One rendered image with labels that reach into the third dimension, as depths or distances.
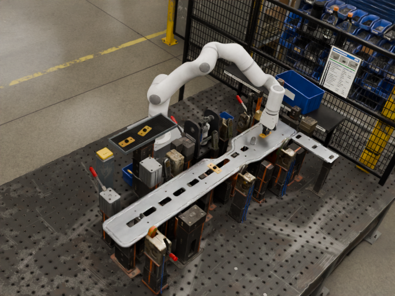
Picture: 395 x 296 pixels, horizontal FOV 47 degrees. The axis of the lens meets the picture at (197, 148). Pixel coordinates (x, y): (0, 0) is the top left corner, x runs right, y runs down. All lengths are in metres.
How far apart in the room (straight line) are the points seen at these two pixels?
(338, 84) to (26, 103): 2.94
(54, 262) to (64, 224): 0.25
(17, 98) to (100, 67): 0.98
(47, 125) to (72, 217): 1.87
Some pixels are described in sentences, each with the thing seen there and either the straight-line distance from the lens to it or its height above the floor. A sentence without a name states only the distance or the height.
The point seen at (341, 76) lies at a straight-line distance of 3.02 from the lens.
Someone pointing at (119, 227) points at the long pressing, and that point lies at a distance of 2.18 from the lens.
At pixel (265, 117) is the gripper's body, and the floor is 1.14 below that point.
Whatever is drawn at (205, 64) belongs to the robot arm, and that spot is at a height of 1.46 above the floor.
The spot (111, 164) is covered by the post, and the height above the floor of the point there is 1.10.
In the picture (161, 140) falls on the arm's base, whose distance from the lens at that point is 2.93.
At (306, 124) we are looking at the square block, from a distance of 2.89.
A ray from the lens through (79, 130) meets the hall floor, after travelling 4.27.
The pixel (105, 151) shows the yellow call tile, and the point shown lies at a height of 1.16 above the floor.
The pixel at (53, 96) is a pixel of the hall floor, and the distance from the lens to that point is 4.72.
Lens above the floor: 2.71
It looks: 41 degrees down
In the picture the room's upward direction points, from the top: 8 degrees clockwise
